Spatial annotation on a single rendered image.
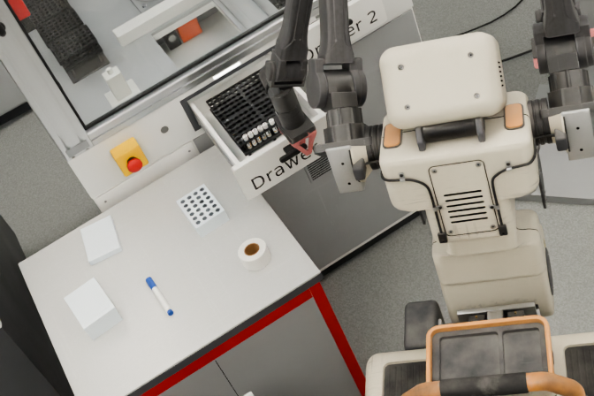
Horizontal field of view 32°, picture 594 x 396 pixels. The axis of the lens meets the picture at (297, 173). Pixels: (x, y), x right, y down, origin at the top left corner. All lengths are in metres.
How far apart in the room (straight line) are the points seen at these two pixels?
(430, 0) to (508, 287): 2.21
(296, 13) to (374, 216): 1.19
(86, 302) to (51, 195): 1.67
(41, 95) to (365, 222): 1.18
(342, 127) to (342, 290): 1.40
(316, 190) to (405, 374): 1.09
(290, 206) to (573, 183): 0.91
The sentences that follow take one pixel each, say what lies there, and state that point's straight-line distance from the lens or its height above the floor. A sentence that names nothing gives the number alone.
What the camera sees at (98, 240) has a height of 0.78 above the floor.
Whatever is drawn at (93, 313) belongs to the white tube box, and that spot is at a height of 0.81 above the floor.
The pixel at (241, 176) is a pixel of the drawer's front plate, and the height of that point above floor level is 0.90.
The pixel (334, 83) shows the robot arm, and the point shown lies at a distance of 2.05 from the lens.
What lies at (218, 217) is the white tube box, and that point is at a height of 0.79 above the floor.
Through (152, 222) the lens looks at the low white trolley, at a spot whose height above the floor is 0.76.
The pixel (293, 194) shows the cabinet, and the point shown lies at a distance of 3.09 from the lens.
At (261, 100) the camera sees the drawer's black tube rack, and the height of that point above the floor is 0.90.
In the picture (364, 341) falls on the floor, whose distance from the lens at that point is 3.23.
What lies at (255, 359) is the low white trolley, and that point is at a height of 0.61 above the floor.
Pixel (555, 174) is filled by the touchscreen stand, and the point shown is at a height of 0.03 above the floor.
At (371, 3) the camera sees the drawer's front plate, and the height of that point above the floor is 0.90.
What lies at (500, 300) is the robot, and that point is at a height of 0.75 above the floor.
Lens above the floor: 2.58
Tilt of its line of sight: 43 degrees down
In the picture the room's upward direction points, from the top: 24 degrees counter-clockwise
